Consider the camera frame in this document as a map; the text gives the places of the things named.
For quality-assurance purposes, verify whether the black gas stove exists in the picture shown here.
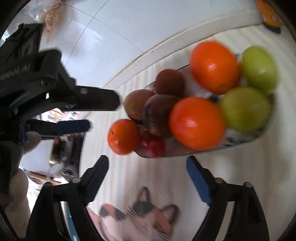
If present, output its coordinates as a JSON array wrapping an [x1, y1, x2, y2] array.
[[48, 133, 85, 182]]

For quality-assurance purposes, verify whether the striped cat-print table mat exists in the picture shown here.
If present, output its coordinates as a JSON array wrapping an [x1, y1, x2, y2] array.
[[80, 25, 295, 240]]

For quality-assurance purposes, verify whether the green apple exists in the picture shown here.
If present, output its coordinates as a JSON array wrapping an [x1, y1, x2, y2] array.
[[242, 46, 278, 95], [219, 86, 271, 133]]

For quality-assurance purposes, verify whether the large orange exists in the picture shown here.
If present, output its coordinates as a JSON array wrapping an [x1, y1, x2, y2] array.
[[190, 41, 240, 95]]

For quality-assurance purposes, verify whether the red-green apple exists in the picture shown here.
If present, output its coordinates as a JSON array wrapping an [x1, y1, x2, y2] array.
[[123, 89, 154, 124]]

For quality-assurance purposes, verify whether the small brown-red fruit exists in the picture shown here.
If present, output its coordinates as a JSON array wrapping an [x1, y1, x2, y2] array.
[[154, 69, 185, 98]]

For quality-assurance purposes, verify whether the soy sauce bottle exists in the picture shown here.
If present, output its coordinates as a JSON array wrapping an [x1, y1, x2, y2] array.
[[255, 0, 282, 34]]

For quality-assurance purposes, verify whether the cherry tomato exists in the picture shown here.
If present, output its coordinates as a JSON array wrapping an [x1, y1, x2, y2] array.
[[140, 132, 152, 148], [144, 139, 166, 158]]

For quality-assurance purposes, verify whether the plastic bag with onions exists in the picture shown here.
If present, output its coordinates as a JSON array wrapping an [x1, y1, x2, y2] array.
[[44, 1, 67, 42]]

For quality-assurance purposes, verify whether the plastic bag with dark contents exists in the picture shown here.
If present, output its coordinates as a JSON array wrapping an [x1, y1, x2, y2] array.
[[1, 1, 44, 45]]

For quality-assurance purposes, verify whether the gloved left hand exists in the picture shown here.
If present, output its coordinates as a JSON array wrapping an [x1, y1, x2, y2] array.
[[1, 132, 41, 238]]

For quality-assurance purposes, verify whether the small mandarin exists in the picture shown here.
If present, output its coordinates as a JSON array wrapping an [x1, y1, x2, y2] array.
[[107, 118, 140, 155]]

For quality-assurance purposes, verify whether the dark bruised red apple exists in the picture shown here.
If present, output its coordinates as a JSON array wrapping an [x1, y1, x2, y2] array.
[[143, 94, 180, 138]]

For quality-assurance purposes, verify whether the colourful wall sticker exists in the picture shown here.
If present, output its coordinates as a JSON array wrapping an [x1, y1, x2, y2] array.
[[41, 108, 80, 123]]

